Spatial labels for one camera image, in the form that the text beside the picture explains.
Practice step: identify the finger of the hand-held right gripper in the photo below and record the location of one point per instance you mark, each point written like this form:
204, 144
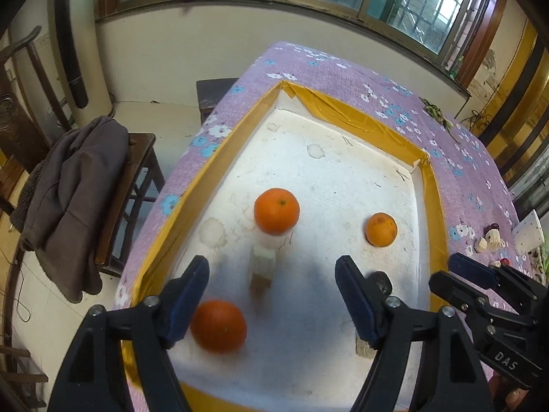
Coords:
454, 287
472, 268

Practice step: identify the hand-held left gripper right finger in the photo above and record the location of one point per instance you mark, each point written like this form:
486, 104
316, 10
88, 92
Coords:
354, 300

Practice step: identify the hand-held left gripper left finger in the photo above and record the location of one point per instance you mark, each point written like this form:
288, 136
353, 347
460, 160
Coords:
191, 296

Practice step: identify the dark purple grape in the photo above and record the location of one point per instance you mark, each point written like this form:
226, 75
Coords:
493, 226
381, 282

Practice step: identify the orange mandarin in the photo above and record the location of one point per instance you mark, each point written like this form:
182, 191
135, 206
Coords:
276, 211
218, 326
381, 229

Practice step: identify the large beige sugarcane piece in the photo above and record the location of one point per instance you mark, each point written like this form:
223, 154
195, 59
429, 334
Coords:
261, 266

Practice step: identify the white foam tray yellow tape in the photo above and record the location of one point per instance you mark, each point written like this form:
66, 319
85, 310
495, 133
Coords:
343, 180

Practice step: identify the person's right hand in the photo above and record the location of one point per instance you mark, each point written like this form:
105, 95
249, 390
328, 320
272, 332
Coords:
517, 397

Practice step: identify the red tomato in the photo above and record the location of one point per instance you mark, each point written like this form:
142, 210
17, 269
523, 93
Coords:
506, 261

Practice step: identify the purple floral tablecloth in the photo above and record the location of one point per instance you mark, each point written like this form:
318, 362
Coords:
463, 171

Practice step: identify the brown wooden chair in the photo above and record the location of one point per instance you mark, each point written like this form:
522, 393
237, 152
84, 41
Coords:
139, 171

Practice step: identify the grey jacket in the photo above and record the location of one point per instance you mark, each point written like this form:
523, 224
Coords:
68, 201

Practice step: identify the dried green leaves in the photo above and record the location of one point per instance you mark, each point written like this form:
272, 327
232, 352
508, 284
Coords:
435, 111

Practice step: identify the dark wooden stool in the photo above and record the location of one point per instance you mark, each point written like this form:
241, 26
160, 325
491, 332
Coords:
212, 94

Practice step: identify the dark carved wooden chair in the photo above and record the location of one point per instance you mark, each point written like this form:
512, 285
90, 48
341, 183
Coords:
21, 128

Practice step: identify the black pipe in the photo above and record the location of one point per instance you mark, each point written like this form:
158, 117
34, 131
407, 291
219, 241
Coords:
70, 51

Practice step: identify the dark wooden slat frame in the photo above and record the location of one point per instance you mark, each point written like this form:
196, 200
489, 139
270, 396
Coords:
523, 116

